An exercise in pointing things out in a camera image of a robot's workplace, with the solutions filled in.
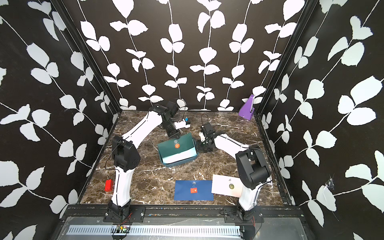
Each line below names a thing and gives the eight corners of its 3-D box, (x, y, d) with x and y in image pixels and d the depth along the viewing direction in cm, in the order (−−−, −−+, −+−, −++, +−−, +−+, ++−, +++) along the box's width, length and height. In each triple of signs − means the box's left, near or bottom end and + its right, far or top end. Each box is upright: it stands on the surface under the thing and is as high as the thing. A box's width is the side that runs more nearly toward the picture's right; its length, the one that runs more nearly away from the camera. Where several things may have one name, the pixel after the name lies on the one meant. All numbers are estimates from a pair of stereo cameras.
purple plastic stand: (239, 116, 121) (244, 100, 108) (246, 110, 126) (252, 94, 112) (248, 122, 117) (255, 105, 104) (255, 115, 122) (262, 99, 109)
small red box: (107, 192, 83) (105, 191, 80) (107, 182, 86) (105, 180, 84) (113, 190, 83) (111, 188, 81) (113, 180, 87) (111, 178, 85)
